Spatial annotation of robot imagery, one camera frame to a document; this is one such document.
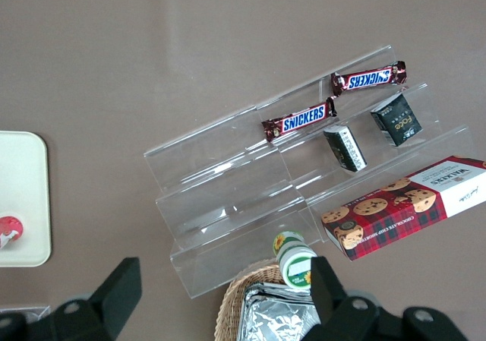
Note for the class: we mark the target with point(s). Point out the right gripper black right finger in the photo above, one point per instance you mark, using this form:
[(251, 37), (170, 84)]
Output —
[(330, 303)]

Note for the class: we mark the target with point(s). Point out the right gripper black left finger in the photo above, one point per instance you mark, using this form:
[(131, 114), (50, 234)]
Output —
[(114, 295)]

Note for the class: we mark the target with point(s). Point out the wicker basket holding foil trays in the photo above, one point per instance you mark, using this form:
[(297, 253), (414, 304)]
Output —
[(231, 299)]

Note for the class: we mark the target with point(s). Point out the cream plastic tray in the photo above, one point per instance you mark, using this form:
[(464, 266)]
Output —
[(23, 181)]

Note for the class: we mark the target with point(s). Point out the stack of foil trays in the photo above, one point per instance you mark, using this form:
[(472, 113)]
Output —
[(273, 314)]

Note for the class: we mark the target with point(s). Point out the white green yogurt bottle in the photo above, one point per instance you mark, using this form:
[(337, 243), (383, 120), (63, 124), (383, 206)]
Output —
[(290, 251)]

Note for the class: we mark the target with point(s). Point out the clear acrylic bottle rack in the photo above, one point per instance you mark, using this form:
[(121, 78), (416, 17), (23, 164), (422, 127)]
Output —
[(23, 311)]

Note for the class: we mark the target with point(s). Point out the red tartan Walkers cookie box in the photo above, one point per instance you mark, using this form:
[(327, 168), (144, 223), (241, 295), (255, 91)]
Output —
[(398, 212)]

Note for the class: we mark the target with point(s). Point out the red lidded cup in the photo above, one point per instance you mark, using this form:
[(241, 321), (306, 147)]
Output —
[(10, 231)]

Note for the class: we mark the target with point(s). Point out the clear acrylic stepped stand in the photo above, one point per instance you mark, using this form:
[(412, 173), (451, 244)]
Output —
[(228, 189)]

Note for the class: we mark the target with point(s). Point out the black box white side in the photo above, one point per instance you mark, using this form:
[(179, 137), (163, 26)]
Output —
[(346, 148)]

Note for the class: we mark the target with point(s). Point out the Snickers chocolate bar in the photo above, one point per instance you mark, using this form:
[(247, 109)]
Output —
[(367, 79), (300, 119)]

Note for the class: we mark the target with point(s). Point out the black box gold print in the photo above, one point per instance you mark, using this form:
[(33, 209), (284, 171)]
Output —
[(398, 120)]

